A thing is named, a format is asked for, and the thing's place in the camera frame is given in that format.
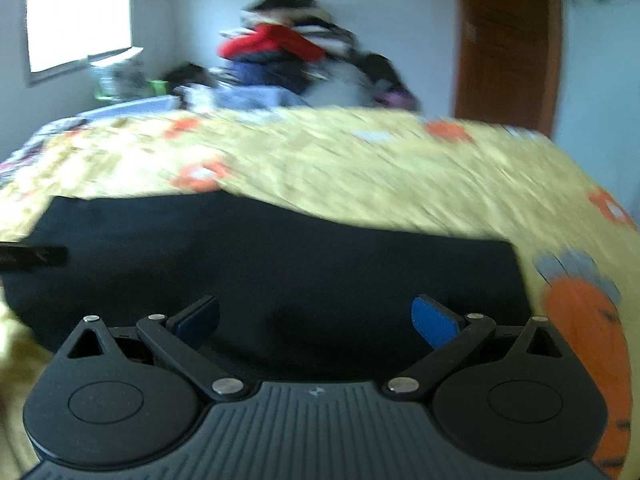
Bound black pants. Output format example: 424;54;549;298
3;191;532;382

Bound patterned patchwork bed sheet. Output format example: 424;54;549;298
0;116;89;188

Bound yellow carrot-print bedspread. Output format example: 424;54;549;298
1;107;639;479

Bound green plastic chair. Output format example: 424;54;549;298
94;79;169;103

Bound floral white pillow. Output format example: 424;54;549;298
92;54;151;103

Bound blue quilted blanket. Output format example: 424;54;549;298
79;84;308;120

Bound black bag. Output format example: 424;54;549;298
160;63;213;93

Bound white wardrobe with flower decals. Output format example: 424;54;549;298
554;0;640;220

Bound brown wooden door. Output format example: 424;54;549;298
454;0;563;138

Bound red jacket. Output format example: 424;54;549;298
218;24;326;62

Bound pile of folded clothes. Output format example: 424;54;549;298
164;0;421;111

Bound window with grey frame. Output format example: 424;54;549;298
24;0;134;84

